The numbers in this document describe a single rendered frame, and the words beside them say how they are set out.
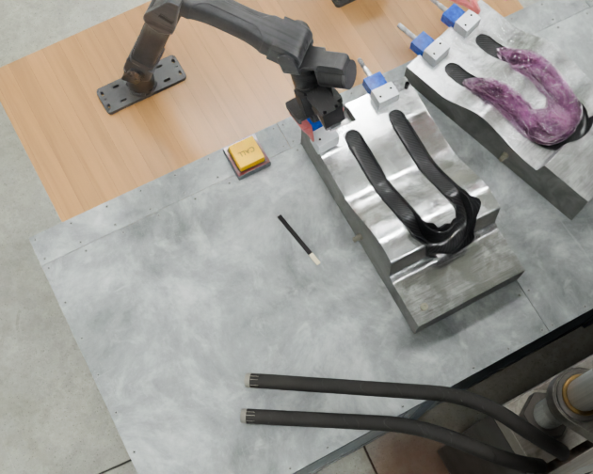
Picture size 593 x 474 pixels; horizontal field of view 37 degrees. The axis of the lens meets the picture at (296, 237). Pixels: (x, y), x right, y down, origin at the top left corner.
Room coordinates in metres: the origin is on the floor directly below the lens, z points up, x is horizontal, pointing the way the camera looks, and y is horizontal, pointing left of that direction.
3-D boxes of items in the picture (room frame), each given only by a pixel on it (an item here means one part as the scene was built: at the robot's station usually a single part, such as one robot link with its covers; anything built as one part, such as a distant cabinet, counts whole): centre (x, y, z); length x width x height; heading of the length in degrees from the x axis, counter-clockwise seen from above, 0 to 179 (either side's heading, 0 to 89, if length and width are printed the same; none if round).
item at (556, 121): (1.02, -0.49, 0.90); 0.26 x 0.18 x 0.08; 50
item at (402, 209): (0.78, -0.24, 0.92); 0.35 x 0.16 x 0.09; 32
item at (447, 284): (0.76, -0.24, 0.87); 0.50 x 0.26 x 0.14; 32
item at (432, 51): (1.15, -0.25, 0.86); 0.13 x 0.05 x 0.05; 50
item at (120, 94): (1.02, 0.38, 0.84); 0.20 x 0.07 x 0.08; 124
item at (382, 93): (1.02, -0.14, 0.89); 0.13 x 0.05 x 0.05; 32
